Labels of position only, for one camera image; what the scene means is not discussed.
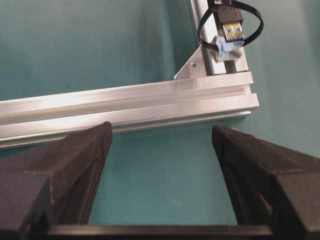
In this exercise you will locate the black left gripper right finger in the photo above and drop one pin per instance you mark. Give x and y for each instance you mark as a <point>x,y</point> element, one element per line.
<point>269,184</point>

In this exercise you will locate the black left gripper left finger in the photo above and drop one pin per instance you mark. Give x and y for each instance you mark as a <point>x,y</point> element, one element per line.
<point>55,183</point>

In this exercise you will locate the aluminium extrusion frame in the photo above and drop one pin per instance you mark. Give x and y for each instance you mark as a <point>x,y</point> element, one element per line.
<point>202,90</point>

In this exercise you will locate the blue tape on loop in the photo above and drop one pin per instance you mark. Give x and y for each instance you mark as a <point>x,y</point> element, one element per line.
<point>227,51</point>

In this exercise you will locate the black zip tie loop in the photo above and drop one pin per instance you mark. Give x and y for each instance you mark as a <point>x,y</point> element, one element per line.
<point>224,18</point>

